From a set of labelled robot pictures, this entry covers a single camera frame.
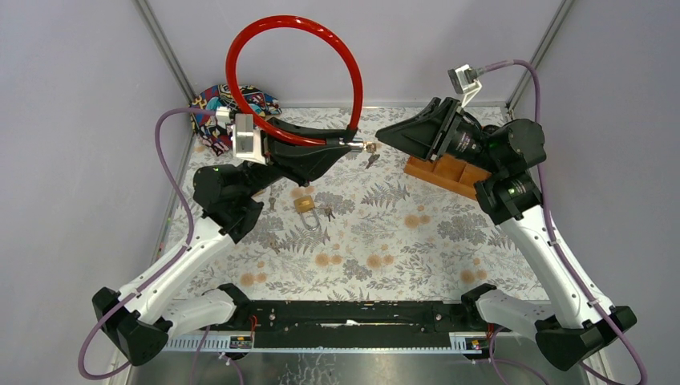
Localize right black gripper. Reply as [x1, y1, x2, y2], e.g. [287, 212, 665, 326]
[375, 96, 502, 175]

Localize red cable lock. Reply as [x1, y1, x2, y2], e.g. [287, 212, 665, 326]
[225, 14, 367, 156]

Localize cable lock keys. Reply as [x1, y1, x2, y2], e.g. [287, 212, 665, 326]
[364, 142, 380, 169]

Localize small brass padlock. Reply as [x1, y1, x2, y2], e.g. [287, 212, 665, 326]
[293, 195, 320, 231]

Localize silver key bunch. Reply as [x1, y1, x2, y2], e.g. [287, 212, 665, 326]
[322, 207, 335, 221]

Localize small metal key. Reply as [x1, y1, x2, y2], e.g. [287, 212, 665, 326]
[268, 237, 281, 255]

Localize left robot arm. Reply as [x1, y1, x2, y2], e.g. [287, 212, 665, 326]
[92, 113, 365, 367]

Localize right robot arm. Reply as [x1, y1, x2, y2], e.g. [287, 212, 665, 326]
[375, 98, 637, 371]

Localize orange compartment tray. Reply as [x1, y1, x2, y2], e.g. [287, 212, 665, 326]
[403, 155, 491, 201]

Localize floral table mat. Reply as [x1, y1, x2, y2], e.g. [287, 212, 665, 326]
[178, 145, 546, 301]

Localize colourful patterned cloth bag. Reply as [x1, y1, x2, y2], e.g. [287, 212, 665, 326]
[188, 84, 281, 156]

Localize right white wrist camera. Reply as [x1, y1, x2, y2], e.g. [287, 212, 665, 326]
[447, 64, 483, 108]

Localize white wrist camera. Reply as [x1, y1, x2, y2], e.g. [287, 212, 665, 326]
[215, 107, 261, 163]
[447, 64, 483, 108]

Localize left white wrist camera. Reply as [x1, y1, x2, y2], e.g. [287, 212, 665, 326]
[215, 107, 261, 163]

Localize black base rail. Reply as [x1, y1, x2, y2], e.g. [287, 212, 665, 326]
[211, 300, 499, 351]

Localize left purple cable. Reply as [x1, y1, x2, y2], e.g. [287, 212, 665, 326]
[78, 108, 246, 385]

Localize purple cable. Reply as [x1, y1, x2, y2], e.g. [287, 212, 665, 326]
[475, 59, 650, 385]
[78, 108, 246, 385]

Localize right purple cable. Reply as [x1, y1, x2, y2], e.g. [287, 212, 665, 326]
[475, 59, 650, 385]

